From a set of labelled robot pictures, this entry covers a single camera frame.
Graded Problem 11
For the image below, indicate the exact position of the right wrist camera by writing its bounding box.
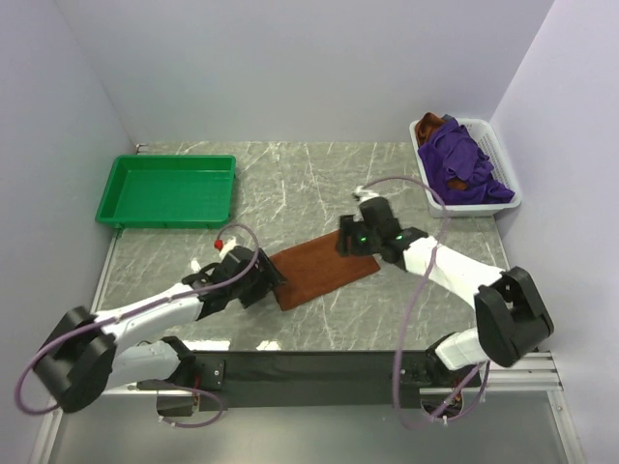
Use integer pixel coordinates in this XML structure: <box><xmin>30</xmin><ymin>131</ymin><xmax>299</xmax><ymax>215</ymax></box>
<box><xmin>353</xmin><ymin>186</ymin><xmax>379</xmax><ymax>204</ymax></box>

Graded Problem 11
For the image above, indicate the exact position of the purple towel in basket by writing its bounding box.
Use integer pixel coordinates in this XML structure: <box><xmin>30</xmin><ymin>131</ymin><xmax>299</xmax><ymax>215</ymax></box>
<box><xmin>418</xmin><ymin>118</ymin><xmax>515</xmax><ymax>205</ymax></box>

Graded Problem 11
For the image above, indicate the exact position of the green plastic tray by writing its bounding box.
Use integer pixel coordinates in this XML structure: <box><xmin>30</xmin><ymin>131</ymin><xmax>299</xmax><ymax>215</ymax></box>
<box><xmin>96</xmin><ymin>155</ymin><xmax>237</xmax><ymax>229</ymax></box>

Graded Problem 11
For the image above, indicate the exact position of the black base bar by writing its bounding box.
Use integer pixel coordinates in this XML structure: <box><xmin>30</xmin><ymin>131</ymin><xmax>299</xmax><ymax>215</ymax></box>
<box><xmin>135</xmin><ymin>348</ymin><xmax>485</xmax><ymax>415</ymax></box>

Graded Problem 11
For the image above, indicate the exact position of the brown towel in basket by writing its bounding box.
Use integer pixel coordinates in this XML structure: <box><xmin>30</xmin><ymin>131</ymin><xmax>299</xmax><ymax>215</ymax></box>
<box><xmin>415</xmin><ymin>112</ymin><xmax>468</xmax><ymax>191</ymax></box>

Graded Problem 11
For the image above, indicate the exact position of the brown towel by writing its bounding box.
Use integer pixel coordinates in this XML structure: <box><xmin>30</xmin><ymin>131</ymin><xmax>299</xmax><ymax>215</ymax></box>
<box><xmin>415</xmin><ymin>112</ymin><xmax>468</xmax><ymax>191</ymax></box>
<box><xmin>270</xmin><ymin>231</ymin><xmax>380</xmax><ymax>311</ymax></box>

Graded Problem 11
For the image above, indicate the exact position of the white plastic basket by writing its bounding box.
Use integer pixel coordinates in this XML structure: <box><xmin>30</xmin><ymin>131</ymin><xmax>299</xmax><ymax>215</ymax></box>
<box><xmin>409</xmin><ymin>117</ymin><xmax>521</xmax><ymax>218</ymax></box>

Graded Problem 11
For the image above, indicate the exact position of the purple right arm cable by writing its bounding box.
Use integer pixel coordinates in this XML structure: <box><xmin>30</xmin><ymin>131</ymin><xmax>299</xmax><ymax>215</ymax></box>
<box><xmin>360</xmin><ymin>176</ymin><xmax>492</xmax><ymax>432</ymax></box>

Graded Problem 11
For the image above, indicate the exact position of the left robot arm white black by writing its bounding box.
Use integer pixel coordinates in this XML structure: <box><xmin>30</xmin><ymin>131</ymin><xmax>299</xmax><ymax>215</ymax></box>
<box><xmin>34</xmin><ymin>244</ymin><xmax>287</xmax><ymax>413</ymax></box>

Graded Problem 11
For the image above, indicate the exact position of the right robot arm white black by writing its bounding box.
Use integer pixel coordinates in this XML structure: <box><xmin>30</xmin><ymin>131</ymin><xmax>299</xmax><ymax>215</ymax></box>
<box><xmin>336</xmin><ymin>196</ymin><xmax>554</xmax><ymax>386</ymax></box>

